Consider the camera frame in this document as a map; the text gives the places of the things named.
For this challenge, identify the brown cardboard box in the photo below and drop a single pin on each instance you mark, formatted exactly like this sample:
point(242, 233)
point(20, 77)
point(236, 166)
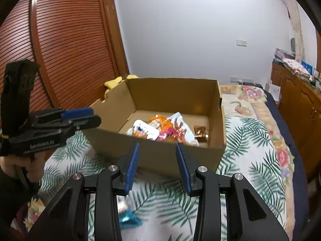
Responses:
point(159, 113)

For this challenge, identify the copper foil snack packet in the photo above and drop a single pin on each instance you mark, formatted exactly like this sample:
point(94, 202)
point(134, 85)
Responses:
point(200, 131)

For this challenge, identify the yellow Pikachu plush toy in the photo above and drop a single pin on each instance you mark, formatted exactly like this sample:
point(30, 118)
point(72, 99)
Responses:
point(109, 85)

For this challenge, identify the white silver pouch snack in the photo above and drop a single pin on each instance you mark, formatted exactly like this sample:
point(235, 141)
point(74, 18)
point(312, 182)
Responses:
point(141, 129)

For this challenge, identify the orange white snack packet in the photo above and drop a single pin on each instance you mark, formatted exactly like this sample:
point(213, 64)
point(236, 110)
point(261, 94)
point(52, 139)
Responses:
point(160, 122)

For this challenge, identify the pink packaged braised egg snack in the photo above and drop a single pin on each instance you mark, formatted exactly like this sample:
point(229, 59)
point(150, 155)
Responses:
point(171, 134)

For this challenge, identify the white wall switch plate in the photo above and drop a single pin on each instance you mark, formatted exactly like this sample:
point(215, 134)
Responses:
point(242, 43)

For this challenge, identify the floral beige curtain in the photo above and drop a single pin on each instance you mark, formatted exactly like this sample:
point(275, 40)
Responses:
point(293, 10)

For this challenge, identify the wall socket strip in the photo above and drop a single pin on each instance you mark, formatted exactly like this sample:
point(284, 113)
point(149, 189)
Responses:
point(236, 80)

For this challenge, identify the small beige candy packet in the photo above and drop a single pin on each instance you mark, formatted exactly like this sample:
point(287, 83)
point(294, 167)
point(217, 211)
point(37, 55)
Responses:
point(121, 204)

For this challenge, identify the chicken foot snack packet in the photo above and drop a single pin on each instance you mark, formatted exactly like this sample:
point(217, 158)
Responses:
point(186, 135)

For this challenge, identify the leaf print cloth mat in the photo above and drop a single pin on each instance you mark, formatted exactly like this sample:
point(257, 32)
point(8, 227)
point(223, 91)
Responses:
point(165, 209)

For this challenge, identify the folded floral cloth stack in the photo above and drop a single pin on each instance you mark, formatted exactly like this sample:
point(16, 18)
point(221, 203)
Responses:
point(287, 59)

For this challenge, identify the small white desk fan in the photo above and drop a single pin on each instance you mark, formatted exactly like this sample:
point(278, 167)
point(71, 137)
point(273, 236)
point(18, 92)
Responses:
point(293, 45)

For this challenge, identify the person's left hand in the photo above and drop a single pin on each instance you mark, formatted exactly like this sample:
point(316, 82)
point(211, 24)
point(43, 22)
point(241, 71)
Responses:
point(34, 168)

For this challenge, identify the blue box on sideboard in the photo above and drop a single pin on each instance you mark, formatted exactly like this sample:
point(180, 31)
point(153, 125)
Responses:
point(308, 67)

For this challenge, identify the small blue foil snack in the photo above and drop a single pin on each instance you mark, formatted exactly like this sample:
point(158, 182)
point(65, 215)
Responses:
point(128, 220)

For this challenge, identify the white paper bag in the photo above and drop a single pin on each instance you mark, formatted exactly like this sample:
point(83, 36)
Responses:
point(275, 92)

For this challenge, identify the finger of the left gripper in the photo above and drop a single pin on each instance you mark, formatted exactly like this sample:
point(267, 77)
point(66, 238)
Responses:
point(62, 114)
point(75, 125)

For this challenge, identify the brown louvered wardrobe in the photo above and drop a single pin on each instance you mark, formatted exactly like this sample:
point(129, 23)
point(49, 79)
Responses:
point(70, 40)

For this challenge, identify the wooden sideboard cabinet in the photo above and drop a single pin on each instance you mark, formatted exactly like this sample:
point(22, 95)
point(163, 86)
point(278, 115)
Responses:
point(300, 109)

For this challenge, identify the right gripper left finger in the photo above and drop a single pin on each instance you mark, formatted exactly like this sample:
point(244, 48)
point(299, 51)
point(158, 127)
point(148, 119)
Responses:
point(66, 217)

